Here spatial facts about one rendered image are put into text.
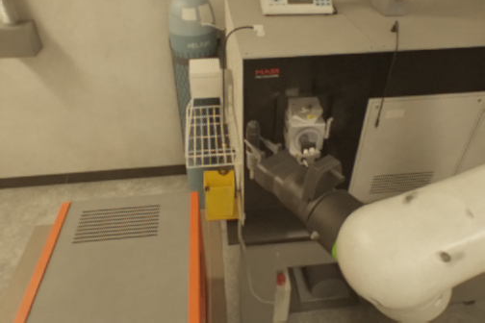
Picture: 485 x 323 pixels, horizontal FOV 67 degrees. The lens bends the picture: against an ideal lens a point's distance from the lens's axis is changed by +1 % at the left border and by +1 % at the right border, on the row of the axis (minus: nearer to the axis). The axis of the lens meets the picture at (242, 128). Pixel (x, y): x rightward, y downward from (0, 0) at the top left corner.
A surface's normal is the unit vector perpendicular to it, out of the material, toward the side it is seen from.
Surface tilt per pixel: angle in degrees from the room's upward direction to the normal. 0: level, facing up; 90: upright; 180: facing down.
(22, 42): 90
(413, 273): 58
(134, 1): 90
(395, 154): 90
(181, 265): 0
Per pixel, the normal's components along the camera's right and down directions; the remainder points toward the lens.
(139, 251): 0.00, -0.82
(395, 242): -0.31, -0.45
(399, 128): 0.11, 0.58
